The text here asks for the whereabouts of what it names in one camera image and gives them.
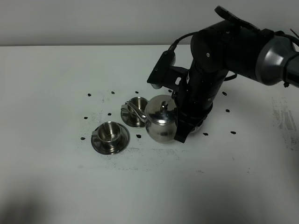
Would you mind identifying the stainless steel teapot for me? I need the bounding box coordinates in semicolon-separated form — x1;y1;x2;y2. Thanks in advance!
126;94;206;143

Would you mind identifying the rear steel teacup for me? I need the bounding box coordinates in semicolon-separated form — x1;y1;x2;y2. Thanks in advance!
121;97;148;128

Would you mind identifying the steel saucer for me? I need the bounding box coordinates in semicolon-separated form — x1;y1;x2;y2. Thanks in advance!
92;123;130;155
121;100;152;128

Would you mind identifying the rear steel saucer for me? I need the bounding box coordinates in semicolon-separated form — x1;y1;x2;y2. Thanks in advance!
121;100;152;128

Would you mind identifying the front steel saucer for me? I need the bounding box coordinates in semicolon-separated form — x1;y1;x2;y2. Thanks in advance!
92;123;130;155

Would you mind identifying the front steel teacup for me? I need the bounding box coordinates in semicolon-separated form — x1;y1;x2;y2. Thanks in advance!
91;121;122;150

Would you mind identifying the steel teacup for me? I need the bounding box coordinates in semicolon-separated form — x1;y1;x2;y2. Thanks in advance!
91;121;122;150
121;97;148;128

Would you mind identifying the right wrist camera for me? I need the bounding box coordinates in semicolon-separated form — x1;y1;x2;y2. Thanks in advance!
147;50;188;91

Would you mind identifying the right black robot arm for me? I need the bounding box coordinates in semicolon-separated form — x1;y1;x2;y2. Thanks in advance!
174;6;299;142

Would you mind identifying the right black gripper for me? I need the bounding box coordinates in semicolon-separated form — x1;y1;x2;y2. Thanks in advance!
171;70;214;143

